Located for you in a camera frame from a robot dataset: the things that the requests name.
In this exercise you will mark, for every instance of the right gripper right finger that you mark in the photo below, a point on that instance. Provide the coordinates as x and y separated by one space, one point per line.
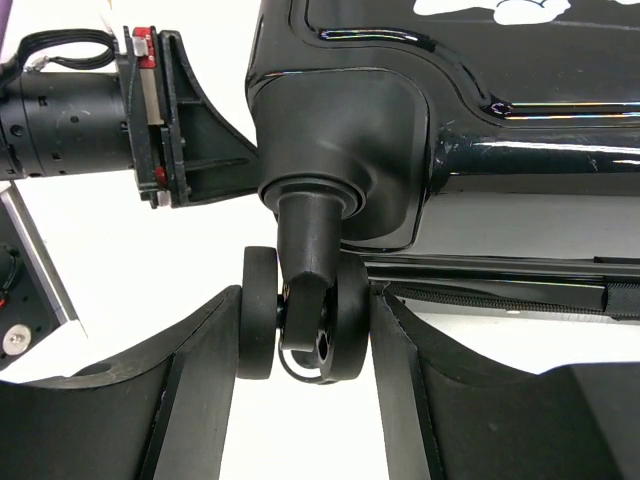
451 413

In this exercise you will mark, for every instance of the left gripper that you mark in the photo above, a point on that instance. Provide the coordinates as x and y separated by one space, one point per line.
73 102

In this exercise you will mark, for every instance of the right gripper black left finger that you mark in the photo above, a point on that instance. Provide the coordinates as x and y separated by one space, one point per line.
158 410

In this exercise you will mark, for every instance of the black kids suitcase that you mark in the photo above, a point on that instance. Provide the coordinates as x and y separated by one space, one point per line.
480 153

